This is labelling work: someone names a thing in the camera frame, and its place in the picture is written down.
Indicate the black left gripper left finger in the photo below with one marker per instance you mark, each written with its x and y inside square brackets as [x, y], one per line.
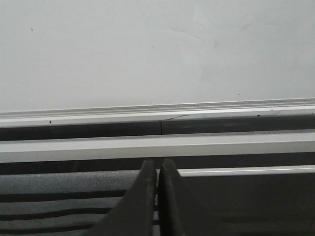
[133, 215]

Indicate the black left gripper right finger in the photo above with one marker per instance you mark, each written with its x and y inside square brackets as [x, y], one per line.
[179, 209]

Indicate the white metal frame rack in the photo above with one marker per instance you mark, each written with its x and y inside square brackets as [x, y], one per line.
[237, 143]

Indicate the white whiteboard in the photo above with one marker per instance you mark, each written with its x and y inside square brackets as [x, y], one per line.
[94, 61]

